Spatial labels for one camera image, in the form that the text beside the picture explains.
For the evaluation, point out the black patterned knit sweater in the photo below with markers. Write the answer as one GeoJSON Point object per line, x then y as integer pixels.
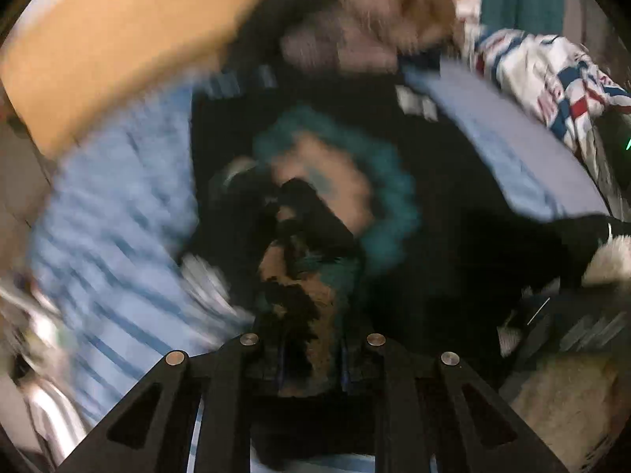
{"type": "Point", "coordinates": [443, 182]}

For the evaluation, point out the blue striped cloth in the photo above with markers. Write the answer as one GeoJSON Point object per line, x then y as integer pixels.
{"type": "Point", "coordinates": [123, 207]}

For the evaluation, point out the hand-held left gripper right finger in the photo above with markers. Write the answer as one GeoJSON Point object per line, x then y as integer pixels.
{"type": "Point", "coordinates": [357, 369]}

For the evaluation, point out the wooden headboard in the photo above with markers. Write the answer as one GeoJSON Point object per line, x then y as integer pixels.
{"type": "Point", "coordinates": [123, 34]}

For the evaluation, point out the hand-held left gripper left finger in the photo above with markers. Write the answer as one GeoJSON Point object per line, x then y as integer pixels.
{"type": "Point", "coordinates": [266, 372]}

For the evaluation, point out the blue-grey bed sheet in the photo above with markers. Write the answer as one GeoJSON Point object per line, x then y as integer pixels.
{"type": "Point", "coordinates": [493, 133]}

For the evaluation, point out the white quilt red blue stripes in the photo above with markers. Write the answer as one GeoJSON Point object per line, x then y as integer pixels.
{"type": "Point", "coordinates": [542, 74]}

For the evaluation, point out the beige fluffy rug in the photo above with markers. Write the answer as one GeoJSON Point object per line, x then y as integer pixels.
{"type": "Point", "coordinates": [567, 404]}

